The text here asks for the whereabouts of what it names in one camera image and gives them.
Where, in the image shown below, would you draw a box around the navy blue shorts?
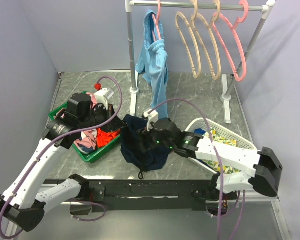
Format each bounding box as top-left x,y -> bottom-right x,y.
120,114 -> 172,180

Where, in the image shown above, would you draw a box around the beige hanger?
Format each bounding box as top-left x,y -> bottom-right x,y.
191,0 -> 222,81
175,0 -> 202,80

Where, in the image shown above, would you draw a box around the lemon print garment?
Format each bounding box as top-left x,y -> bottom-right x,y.
203,128 -> 240,174

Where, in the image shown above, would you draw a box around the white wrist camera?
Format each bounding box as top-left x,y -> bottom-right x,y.
94,83 -> 114,110
142,108 -> 159,132

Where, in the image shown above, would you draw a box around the beige hanger left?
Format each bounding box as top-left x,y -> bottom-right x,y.
175,0 -> 202,80

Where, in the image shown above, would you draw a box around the pink patterned garment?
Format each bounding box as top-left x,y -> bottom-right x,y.
54,92 -> 98,154

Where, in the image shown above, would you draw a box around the green plastic tray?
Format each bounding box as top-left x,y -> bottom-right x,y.
48,91 -> 126,164

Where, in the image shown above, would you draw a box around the orange garment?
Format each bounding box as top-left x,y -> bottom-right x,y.
96,128 -> 121,148

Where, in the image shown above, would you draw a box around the pink hanger holding shorts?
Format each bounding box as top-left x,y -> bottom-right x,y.
151,0 -> 163,42

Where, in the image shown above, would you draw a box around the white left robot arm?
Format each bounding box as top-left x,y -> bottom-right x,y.
0,90 -> 123,232

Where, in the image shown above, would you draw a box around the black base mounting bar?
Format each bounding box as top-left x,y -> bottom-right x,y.
59,178 -> 238,217

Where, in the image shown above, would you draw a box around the white plastic laundry basket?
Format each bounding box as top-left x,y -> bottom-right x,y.
185,118 -> 257,173

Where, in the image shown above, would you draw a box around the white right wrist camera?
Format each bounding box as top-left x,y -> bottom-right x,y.
142,108 -> 159,132

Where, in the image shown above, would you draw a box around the beige hanger right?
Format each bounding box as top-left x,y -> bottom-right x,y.
191,0 -> 222,81

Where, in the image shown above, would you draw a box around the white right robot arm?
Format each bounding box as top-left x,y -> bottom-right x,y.
137,118 -> 283,198

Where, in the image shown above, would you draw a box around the light blue shorts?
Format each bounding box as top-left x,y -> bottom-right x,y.
135,9 -> 169,108

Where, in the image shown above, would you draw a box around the pink empty hanger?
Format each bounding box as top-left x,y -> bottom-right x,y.
211,0 -> 250,83

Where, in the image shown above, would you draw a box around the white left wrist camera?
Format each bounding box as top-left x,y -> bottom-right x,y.
94,83 -> 114,110

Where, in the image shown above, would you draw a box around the metal clothes rack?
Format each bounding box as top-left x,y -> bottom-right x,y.
125,0 -> 276,124

